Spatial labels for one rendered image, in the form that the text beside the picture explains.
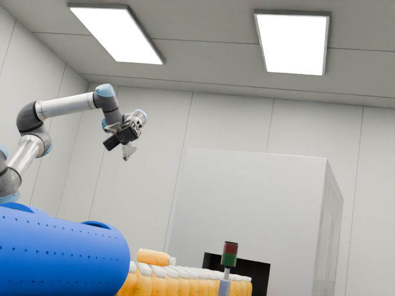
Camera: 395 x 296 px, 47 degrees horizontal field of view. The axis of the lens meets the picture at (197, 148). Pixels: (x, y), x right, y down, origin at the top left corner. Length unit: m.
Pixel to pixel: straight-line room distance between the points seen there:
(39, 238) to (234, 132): 5.12
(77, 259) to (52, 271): 0.11
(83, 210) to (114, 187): 0.55
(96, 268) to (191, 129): 4.99
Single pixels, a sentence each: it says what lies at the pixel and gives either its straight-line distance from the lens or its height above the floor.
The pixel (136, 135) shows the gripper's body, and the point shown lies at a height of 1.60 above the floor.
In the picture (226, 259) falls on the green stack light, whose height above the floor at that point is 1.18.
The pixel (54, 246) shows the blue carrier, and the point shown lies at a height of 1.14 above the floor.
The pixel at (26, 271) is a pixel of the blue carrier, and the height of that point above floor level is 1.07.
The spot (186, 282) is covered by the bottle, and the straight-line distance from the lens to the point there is 2.11.
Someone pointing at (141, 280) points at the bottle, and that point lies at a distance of 1.84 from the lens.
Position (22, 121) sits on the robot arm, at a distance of 2.18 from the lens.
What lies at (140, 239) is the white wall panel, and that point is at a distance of 6.30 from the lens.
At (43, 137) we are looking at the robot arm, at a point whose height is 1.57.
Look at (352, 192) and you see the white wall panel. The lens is 6.02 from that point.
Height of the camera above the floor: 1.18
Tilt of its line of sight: 13 degrees up
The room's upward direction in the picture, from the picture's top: 10 degrees clockwise
